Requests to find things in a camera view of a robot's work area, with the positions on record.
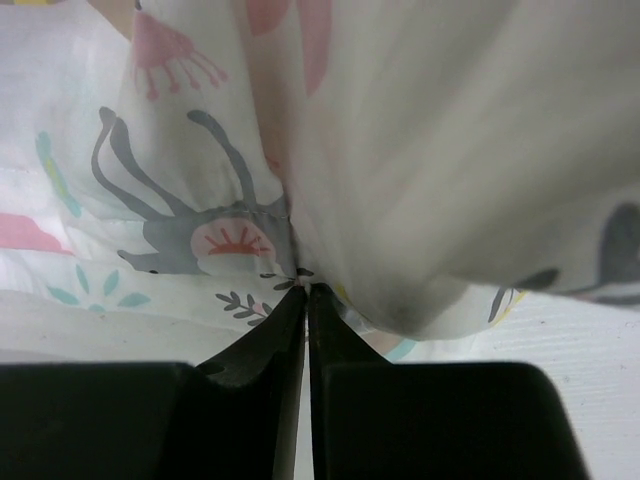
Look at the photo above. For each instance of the floral white cloth napkin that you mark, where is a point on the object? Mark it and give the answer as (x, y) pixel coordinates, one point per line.
(429, 161)

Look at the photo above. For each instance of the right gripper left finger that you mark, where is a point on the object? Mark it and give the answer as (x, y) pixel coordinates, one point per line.
(234, 416)

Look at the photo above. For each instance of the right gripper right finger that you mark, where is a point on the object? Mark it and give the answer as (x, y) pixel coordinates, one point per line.
(373, 419)

